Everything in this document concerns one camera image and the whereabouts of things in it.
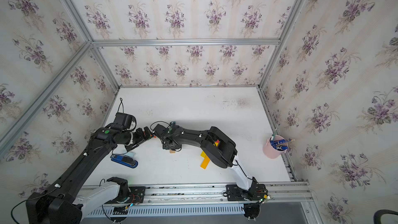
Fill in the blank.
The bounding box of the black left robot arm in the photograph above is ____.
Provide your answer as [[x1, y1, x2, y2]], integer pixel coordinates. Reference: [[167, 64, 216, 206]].
[[26, 113, 153, 224]]

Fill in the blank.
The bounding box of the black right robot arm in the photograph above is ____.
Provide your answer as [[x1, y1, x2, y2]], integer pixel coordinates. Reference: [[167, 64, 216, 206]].
[[153, 124, 258, 199]]

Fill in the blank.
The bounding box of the blue stapler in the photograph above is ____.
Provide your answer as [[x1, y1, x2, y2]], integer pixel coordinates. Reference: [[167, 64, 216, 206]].
[[110, 155, 138, 169]]

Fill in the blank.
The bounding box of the amber orange block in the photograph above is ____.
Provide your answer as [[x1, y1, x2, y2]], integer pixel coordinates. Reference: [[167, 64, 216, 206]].
[[200, 157, 210, 170]]

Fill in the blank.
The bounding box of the pink pen cup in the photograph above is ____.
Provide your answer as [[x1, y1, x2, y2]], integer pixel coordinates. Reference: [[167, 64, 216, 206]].
[[263, 133, 295, 159]]

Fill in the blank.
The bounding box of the black chair edge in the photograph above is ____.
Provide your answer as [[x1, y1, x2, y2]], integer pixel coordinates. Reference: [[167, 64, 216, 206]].
[[373, 209, 398, 224]]

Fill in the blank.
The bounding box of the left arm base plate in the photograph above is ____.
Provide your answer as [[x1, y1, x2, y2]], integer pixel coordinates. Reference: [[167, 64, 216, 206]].
[[108, 186, 146, 204]]

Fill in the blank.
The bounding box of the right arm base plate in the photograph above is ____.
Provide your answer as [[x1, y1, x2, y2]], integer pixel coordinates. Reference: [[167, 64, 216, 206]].
[[223, 184, 268, 201]]

